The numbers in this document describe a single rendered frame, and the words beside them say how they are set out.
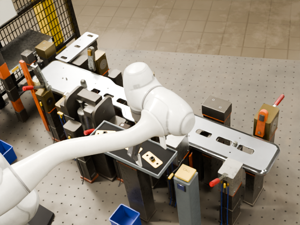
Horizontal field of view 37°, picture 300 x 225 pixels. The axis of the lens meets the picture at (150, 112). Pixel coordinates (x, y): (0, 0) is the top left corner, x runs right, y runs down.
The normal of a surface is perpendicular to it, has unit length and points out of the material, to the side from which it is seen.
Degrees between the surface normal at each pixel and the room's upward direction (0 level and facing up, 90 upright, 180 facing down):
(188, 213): 90
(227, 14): 0
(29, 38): 0
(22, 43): 0
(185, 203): 90
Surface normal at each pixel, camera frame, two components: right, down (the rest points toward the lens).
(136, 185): -0.56, 0.62
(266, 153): -0.11, -0.72
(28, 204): 0.59, -0.44
